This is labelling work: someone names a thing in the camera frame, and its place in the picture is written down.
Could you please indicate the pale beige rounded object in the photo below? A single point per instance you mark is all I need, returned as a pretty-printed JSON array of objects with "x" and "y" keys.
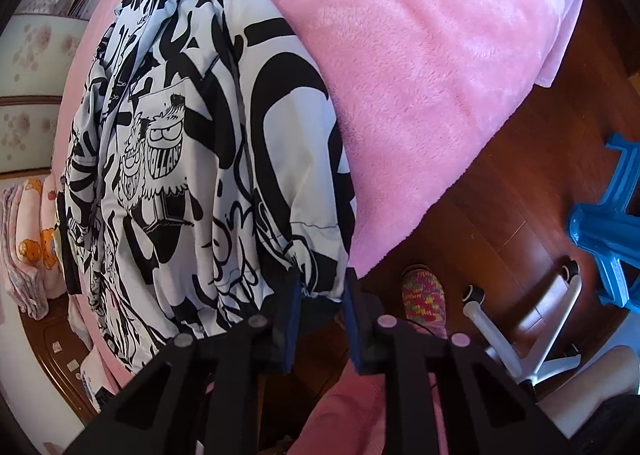
[{"x": 600, "y": 375}]

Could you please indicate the floral wardrobe doors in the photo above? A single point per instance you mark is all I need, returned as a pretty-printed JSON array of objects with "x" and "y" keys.
[{"x": 30, "y": 60}]

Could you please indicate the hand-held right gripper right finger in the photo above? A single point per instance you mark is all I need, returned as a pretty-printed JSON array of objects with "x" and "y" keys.
[{"x": 352, "y": 315}]

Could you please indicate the blue plastic stool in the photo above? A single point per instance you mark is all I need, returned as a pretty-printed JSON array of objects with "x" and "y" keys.
[{"x": 600, "y": 230}]

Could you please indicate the pink fleece blanket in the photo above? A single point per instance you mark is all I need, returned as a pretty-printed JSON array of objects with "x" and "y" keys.
[{"x": 425, "y": 60}]

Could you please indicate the brown wooden headboard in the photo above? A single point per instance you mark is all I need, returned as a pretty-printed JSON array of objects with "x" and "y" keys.
[{"x": 55, "y": 360}]

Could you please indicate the multicolour knitted slipper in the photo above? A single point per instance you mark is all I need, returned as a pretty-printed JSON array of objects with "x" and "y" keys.
[{"x": 422, "y": 295}]

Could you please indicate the pale folded cloth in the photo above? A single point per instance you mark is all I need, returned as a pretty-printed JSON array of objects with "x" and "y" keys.
[{"x": 77, "y": 320}]

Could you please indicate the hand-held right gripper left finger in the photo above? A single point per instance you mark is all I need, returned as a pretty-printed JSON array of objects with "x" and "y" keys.
[{"x": 292, "y": 315}]

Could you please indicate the person's pink fleece clothing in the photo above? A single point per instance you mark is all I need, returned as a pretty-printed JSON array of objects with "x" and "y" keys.
[{"x": 340, "y": 415}]

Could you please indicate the black white printed jacket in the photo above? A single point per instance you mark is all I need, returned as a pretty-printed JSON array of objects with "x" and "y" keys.
[{"x": 200, "y": 160}]

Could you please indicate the white office chair base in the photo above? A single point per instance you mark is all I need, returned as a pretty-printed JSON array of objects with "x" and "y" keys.
[{"x": 530, "y": 335}]

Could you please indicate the folded pink bear quilt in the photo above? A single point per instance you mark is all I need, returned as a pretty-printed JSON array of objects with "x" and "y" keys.
[{"x": 30, "y": 245}]

